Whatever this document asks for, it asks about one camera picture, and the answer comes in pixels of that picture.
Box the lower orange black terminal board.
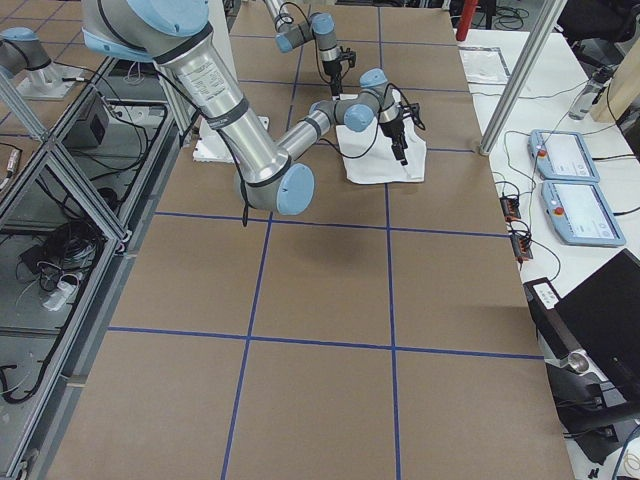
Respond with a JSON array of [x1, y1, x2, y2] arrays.
[[509, 230, 533, 264]]

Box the white power strip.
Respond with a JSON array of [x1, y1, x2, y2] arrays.
[[42, 276, 80, 312]]

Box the second robot arm grey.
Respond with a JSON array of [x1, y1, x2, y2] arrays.
[[1, 27, 84, 100]]

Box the grey controller box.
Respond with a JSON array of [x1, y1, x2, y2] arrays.
[[62, 94, 109, 148]]

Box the aluminium frame rail structure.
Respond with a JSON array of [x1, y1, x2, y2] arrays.
[[1, 59, 195, 479]]

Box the white printed long-sleeve shirt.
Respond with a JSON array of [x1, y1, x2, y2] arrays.
[[335, 119, 427, 184]]

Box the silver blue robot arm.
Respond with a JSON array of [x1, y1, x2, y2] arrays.
[[82, 1, 408, 215], [265, 1, 413, 166]]

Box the clear plastic sheet black-edged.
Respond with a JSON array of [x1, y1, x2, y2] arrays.
[[459, 46, 511, 85]]

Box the lower blue teach pendant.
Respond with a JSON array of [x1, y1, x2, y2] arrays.
[[541, 180, 626, 247]]

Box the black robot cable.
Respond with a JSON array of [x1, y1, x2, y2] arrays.
[[319, 84, 419, 160]]

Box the orange black terminal board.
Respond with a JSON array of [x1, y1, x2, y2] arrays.
[[509, 230, 533, 264], [499, 195, 522, 222]]

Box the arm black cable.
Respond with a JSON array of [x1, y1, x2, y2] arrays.
[[272, 0, 321, 81]]

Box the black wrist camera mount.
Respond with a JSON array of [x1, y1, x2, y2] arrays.
[[402, 102, 426, 131]]

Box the upper blue teach pendant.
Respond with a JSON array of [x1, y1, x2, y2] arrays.
[[528, 129, 600, 183]]

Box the red fire extinguisher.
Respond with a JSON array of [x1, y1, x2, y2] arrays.
[[455, 0, 479, 42]]

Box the upper orange black terminal board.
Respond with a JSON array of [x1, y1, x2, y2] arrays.
[[499, 195, 522, 222]]

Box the clear plastic water bottle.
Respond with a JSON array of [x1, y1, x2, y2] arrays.
[[568, 66, 615, 120]]

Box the aluminium frame post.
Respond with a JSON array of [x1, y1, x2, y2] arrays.
[[478, 0, 567, 156]]

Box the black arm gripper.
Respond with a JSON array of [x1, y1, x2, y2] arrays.
[[322, 57, 343, 97]]

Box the black computer box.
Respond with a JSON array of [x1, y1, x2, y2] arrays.
[[523, 278, 591, 375]]

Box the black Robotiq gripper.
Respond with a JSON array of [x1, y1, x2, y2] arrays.
[[380, 113, 408, 166]]

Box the blue teach pendant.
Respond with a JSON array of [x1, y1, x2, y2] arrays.
[[541, 180, 626, 247], [528, 129, 600, 183]]

